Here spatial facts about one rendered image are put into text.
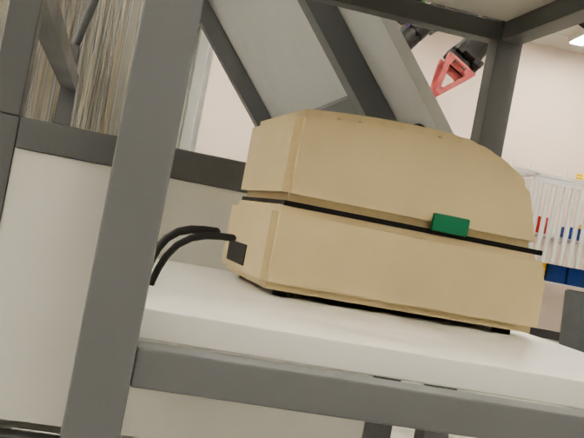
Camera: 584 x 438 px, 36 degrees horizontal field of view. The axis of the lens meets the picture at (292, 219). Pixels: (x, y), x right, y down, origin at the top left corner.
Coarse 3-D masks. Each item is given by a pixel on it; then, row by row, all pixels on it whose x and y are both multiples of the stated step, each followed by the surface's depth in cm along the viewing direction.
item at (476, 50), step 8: (464, 40) 179; (472, 40) 178; (456, 48) 176; (464, 48) 175; (472, 48) 178; (480, 48) 178; (464, 56) 179; (472, 56) 176; (480, 56) 179; (472, 64) 179; (480, 64) 176
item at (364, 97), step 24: (216, 24) 217; (312, 24) 137; (336, 24) 135; (216, 48) 217; (336, 48) 135; (240, 72) 219; (336, 72) 138; (360, 72) 136; (240, 96) 221; (360, 96) 136
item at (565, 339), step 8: (568, 296) 847; (576, 296) 839; (568, 304) 846; (576, 304) 838; (568, 312) 845; (576, 312) 838; (568, 320) 844; (576, 320) 837; (568, 328) 843; (576, 328) 837; (560, 336) 856; (568, 336) 842; (576, 336) 837; (568, 344) 841; (576, 344) 836
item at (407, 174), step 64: (256, 128) 102; (320, 128) 86; (384, 128) 87; (256, 192) 100; (320, 192) 86; (384, 192) 88; (448, 192) 89; (512, 192) 91; (256, 256) 88; (320, 256) 86; (384, 256) 88; (448, 256) 90; (512, 256) 91; (512, 320) 92
